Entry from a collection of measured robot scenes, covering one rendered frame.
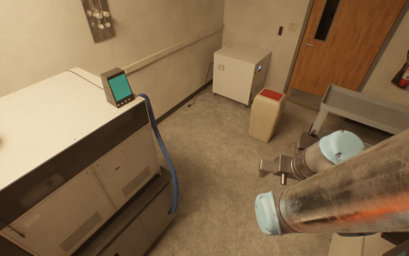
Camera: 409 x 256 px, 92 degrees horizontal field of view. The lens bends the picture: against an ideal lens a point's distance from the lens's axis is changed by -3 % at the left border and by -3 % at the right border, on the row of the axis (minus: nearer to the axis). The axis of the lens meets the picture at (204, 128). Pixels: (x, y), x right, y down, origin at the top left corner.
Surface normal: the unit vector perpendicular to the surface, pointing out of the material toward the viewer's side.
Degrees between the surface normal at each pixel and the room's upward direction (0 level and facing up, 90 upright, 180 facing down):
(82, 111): 0
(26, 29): 90
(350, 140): 24
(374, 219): 104
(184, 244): 0
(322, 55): 90
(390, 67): 90
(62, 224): 90
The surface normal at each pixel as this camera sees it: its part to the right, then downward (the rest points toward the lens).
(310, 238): 0.01, -0.74
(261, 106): -0.57, 0.47
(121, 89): 0.78, 0.29
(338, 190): -1.00, -0.05
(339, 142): 0.07, -0.40
